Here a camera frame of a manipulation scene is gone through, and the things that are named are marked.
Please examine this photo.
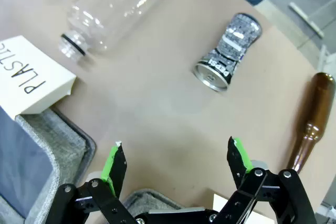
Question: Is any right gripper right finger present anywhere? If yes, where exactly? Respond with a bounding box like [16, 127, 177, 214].
[209, 136, 317, 224]

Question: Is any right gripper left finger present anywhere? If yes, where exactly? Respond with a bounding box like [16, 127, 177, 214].
[54, 140, 137, 224]

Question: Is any white PLASTIC tent card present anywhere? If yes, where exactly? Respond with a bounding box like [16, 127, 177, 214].
[0, 35, 77, 118]

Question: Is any grey fabric can basket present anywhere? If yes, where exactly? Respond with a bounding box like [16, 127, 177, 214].
[122, 189, 190, 210]

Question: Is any crushed black Pepsi can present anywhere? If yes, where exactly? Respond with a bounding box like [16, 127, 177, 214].
[193, 13, 263, 93]

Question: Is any grey fabric plastic basket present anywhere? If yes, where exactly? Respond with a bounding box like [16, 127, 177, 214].
[0, 105, 97, 224]

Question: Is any large clear plastic bottle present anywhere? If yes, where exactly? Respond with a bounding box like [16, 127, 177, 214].
[58, 0, 190, 63]

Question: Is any brown glass bottle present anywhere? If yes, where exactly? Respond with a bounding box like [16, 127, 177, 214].
[286, 72, 336, 174]

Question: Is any white CAN tent card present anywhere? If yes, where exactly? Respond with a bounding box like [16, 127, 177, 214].
[212, 194, 276, 224]

